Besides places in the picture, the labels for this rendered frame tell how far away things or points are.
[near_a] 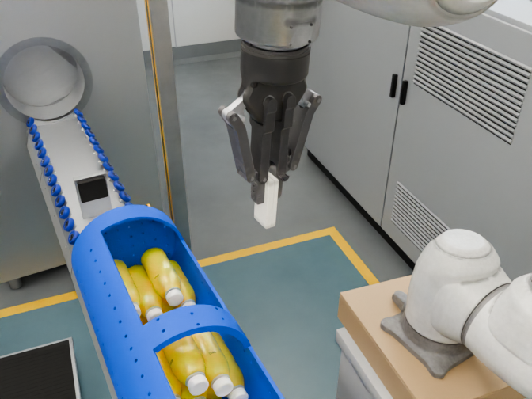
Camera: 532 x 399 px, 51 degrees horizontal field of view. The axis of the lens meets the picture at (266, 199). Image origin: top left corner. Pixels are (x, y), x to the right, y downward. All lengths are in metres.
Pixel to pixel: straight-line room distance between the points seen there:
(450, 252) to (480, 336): 0.16
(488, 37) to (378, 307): 1.31
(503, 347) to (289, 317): 1.82
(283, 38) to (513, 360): 0.74
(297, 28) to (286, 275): 2.53
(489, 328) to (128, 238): 0.89
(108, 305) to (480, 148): 1.69
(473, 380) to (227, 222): 2.36
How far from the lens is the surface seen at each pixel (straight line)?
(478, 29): 2.39
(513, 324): 1.07
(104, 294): 1.27
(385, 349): 1.28
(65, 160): 2.33
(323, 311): 2.85
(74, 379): 2.51
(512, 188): 2.35
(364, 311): 1.35
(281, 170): 0.67
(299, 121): 0.67
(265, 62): 0.58
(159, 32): 1.91
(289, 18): 0.56
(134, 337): 1.14
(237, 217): 3.45
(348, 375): 1.47
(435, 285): 1.15
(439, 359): 1.26
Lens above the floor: 2.03
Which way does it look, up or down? 34 degrees down
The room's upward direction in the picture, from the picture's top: straight up
